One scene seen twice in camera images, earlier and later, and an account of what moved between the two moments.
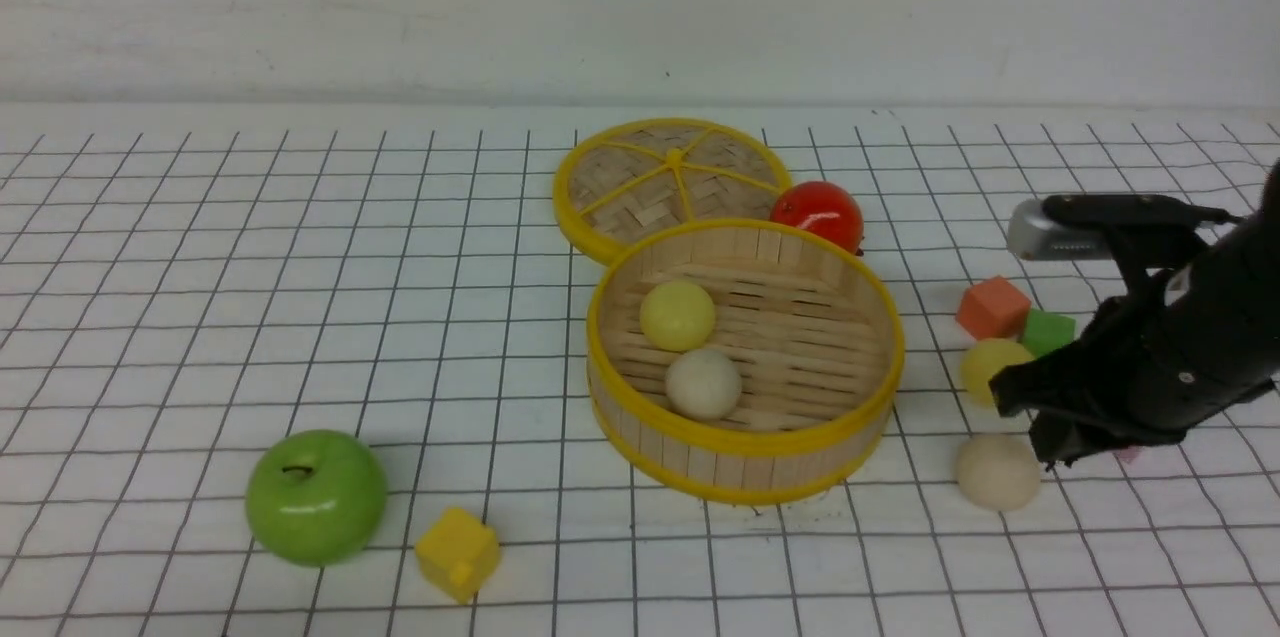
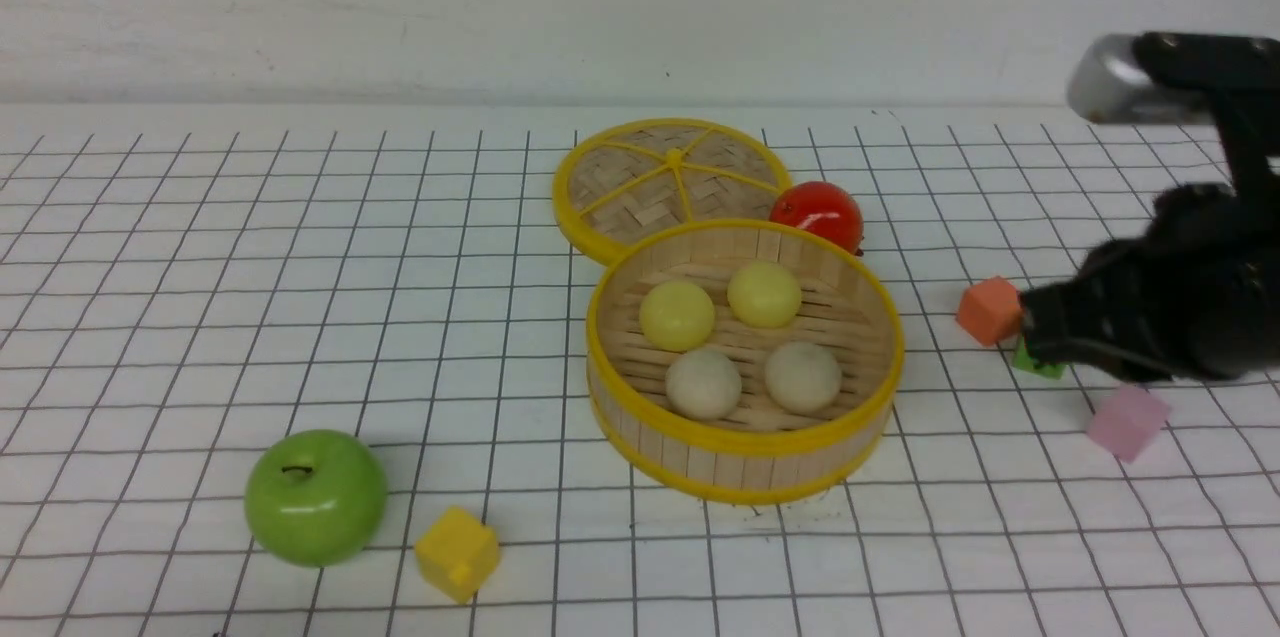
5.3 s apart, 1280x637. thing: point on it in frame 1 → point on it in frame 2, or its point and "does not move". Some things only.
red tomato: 824,207 does not move
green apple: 316,498 does not move
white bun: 998,472 → 803,377
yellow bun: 677,315 does not move
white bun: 704,384 does not move
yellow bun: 982,360 → 764,294
